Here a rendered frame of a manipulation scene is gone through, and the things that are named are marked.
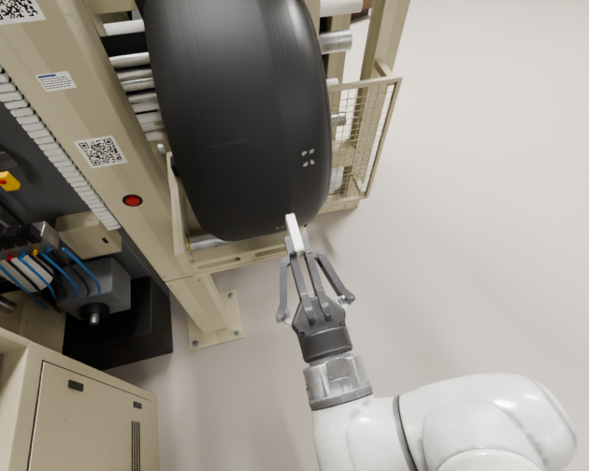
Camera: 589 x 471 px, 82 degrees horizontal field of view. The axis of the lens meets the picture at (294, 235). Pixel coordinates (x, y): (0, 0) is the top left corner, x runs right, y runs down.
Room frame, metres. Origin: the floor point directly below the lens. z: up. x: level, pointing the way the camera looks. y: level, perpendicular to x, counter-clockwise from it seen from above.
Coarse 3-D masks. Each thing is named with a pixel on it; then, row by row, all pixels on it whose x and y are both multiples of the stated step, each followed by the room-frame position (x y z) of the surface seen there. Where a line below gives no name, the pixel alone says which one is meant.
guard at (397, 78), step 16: (368, 80) 1.13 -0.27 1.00; (384, 80) 1.14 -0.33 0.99; (400, 80) 1.16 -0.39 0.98; (352, 112) 1.12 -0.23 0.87; (384, 112) 1.16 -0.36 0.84; (160, 128) 0.94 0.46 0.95; (336, 128) 1.11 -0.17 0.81; (384, 128) 1.16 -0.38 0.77; (352, 160) 1.13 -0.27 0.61; (336, 176) 1.11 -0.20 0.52; (352, 176) 1.14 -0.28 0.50; (368, 192) 1.16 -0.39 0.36
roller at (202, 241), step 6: (204, 234) 0.52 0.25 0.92; (270, 234) 0.54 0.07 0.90; (192, 240) 0.50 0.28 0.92; (198, 240) 0.50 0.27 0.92; (204, 240) 0.50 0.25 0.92; (210, 240) 0.50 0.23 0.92; (216, 240) 0.50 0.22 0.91; (222, 240) 0.51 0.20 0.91; (240, 240) 0.52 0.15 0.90; (192, 246) 0.49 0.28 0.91; (198, 246) 0.49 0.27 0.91; (204, 246) 0.49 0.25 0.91; (210, 246) 0.49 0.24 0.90; (216, 246) 0.50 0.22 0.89
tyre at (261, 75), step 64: (192, 0) 0.62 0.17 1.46; (256, 0) 0.63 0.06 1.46; (192, 64) 0.51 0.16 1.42; (256, 64) 0.53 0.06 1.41; (320, 64) 0.57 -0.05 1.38; (192, 128) 0.45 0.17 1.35; (256, 128) 0.46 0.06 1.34; (320, 128) 0.49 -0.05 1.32; (192, 192) 0.41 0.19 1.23; (256, 192) 0.41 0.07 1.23; (320, 192) 0.45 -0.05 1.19
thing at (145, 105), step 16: (144, 32) 1.07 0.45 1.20; (112, 48) 1.04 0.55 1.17; (128, 48) 1.05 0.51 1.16; (144, 48) 1.06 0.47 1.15; (112, 64) 0.92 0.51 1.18; (128, 64) 0.93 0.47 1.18; (144, 64) 1.06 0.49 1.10; (128, 80) 0.92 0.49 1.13; (144, 80) 0.94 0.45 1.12; (128, 96) 0.92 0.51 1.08; (144, 96) 0.93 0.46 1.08; (144, 112) 1.04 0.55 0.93; (160, 112) 0.94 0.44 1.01; (144, 128) 0.92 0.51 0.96
